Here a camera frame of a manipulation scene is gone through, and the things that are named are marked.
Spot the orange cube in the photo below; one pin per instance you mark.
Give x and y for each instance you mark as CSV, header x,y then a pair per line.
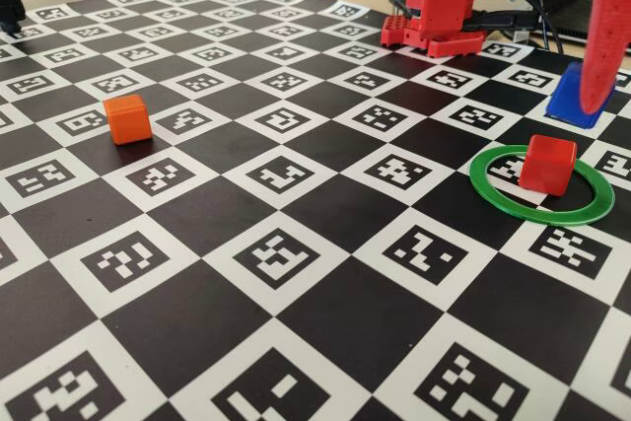
x,y
128,120

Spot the red perforated robot base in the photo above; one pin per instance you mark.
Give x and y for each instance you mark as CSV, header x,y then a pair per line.
x,y
443,44

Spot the black white marker checkerboard mat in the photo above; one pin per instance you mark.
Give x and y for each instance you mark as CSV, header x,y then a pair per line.
x,y
296,194

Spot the blue cube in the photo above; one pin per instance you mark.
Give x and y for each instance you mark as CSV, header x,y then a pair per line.
x,y
567,95

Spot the black device on stand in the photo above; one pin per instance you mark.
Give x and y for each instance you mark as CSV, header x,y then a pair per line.
x,y
11,7

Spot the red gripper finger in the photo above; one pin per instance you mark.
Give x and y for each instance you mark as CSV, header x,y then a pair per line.
x,y
606,21

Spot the red cube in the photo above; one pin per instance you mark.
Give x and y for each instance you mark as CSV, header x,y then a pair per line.
x,y
544,164

